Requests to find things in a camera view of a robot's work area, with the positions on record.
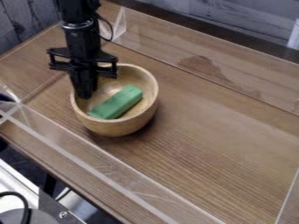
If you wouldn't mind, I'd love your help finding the clear acrylic front wall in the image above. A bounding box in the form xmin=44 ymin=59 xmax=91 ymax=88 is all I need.
xmin=0 ymin=84 xmax=224 ymax=224

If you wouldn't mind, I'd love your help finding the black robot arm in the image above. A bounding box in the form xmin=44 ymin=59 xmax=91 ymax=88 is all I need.
xmin=47 ymin=0 xmax=117 ymax=99

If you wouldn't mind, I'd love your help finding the green rectangular block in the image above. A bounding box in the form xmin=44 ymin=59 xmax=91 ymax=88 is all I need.
xmin=88 ymin=84 xmax=143 ymax=120

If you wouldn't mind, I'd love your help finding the black cable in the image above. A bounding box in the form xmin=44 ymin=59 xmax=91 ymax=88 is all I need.
xmin=0 ymin=192 xmax=33 ymax=224

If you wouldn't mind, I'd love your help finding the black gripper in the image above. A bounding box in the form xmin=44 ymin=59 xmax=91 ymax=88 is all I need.
xmin=47 ymin=20 xmax=117 ymax=98

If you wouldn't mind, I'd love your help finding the grey metal base plate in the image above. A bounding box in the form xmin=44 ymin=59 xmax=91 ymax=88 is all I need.
xmin=39 ymin=190 xmax=87 ymax=224

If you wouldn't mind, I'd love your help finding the black table leg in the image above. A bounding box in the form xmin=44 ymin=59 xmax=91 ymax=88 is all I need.
xmin=43 ymin=174 xmax=57 ymax=196

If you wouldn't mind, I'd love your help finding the white post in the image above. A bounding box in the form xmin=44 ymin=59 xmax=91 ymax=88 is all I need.
xmin=287 ymin=18 xmax=299 ymax=50

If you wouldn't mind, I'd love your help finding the brown wooden bowl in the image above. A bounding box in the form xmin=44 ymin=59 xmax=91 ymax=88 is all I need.
xmin=69 ymin=63 xmax=159 ymax=137

